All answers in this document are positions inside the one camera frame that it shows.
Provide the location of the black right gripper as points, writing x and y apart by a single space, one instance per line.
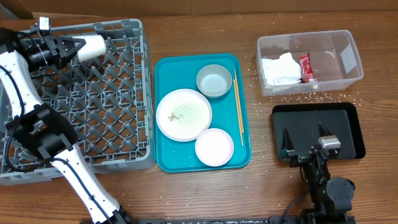
299 159

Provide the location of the red snack wrapper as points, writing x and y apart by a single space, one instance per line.
307 74

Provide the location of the clear plastic bin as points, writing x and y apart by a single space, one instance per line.
333 56

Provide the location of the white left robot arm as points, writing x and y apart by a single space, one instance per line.
39 128

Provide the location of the grey bowl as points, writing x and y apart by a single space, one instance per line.
214 80

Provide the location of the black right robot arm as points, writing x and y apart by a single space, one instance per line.
331 196

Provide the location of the white napkin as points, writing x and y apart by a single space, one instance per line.
282 71

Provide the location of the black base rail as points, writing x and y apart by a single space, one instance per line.
270 220

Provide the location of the white cup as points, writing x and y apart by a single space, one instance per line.
95 46

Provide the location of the black plastic tray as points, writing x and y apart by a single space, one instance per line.
302 124

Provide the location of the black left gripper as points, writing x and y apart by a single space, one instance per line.
60 41

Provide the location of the grey dish rack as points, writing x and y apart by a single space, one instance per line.
107 99

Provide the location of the large white plate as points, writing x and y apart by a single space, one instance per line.
183 114

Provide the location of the wooden chopstick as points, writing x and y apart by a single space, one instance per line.
238 104
241 135

